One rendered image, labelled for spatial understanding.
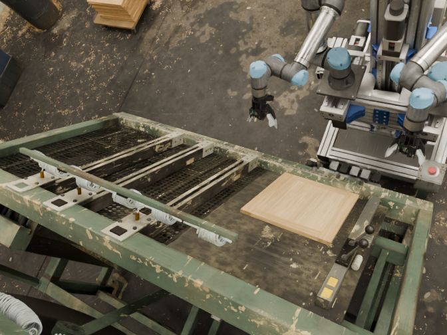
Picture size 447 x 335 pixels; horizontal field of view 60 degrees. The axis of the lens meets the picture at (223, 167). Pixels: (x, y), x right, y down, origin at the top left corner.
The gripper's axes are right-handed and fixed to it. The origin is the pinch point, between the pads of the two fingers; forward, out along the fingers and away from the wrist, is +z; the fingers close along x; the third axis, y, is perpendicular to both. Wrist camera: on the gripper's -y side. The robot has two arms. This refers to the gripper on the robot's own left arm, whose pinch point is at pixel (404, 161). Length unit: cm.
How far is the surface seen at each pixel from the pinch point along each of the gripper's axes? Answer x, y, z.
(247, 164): -79, -3, 34
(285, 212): -43, 26, 27
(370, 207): -9.3, -2.0, 36.5
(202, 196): -79, 41, 17
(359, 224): -9.8, 18.2, 28.0
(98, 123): -194, 3, 33
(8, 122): -428, -40, 130
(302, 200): -40, 10, 34
